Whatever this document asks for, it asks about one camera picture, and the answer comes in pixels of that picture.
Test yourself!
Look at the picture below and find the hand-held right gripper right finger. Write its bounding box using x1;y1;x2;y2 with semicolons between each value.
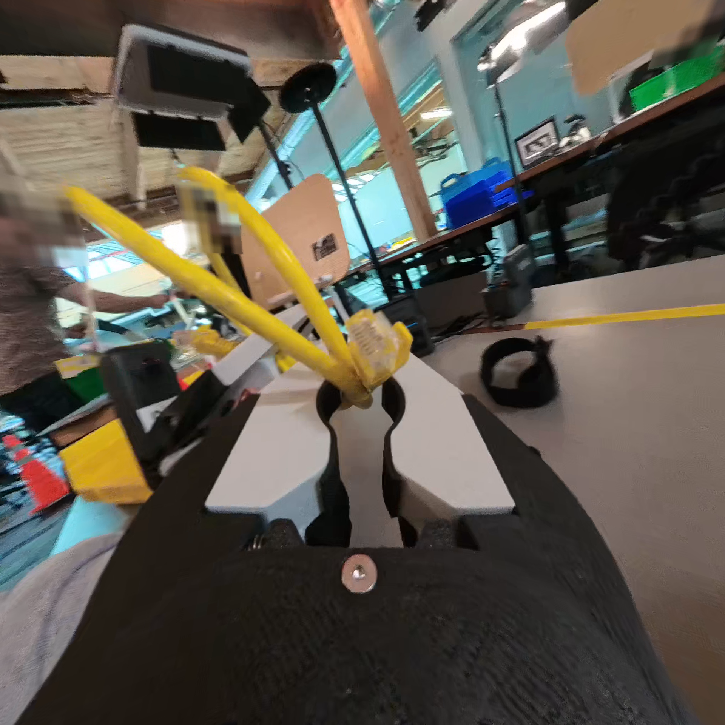
382;340;516;547

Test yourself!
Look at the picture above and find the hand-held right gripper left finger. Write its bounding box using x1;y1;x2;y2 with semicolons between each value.
205;362;352;547

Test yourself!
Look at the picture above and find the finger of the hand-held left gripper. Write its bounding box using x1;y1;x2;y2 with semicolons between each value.
211;305;318;392

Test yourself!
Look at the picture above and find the black velcro strap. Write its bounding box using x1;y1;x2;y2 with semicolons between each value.
480;336;558;409

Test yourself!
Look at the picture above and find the yellow plastic bin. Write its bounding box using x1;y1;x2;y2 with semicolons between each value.
59;419;154;505

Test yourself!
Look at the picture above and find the yellow network cable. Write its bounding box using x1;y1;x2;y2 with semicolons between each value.
62;167;414;409

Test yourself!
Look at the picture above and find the green plastic bin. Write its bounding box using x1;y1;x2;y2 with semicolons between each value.
62;371;105;403
629;54;725;111

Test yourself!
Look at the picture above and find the black portable power station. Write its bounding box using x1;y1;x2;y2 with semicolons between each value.
376;297;434;358

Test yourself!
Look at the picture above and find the orange traffic cone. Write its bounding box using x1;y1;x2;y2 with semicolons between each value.
3;433;71;513

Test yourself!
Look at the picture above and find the large wooden book stand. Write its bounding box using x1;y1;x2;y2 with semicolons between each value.
241;173;349;309

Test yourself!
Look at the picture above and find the black battery charger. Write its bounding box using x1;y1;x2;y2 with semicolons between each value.
481;246;536;318

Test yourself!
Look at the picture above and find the yellow tape strip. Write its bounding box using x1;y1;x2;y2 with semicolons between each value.
526;303;725;330

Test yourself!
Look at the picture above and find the long wooden table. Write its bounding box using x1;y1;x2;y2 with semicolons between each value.
346;74;725;284

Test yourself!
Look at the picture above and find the blue plastic case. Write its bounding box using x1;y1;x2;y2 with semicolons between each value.
441;159;533;230

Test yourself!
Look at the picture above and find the tall black stand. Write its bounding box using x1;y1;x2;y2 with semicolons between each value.
279;62;400;301

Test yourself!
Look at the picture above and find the grey ceiling unit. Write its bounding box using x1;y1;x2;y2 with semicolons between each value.
113;23;273;151

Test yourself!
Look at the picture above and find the framed tag sign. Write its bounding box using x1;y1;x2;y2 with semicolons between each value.
514;116;561;168

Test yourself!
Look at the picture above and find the studio light on stand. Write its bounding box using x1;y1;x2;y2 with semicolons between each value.
476;0;573;250

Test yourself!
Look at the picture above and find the wooden post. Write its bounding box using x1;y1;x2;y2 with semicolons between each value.
329;0;440;241

